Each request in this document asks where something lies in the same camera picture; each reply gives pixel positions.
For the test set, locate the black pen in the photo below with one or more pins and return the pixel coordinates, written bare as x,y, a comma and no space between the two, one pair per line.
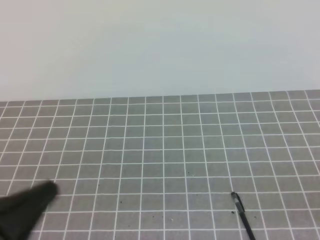
247,225

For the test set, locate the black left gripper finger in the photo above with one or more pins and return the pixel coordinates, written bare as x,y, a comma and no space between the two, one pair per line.
20,212

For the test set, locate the black pen cap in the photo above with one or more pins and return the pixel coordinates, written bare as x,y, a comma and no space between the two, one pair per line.
237,201

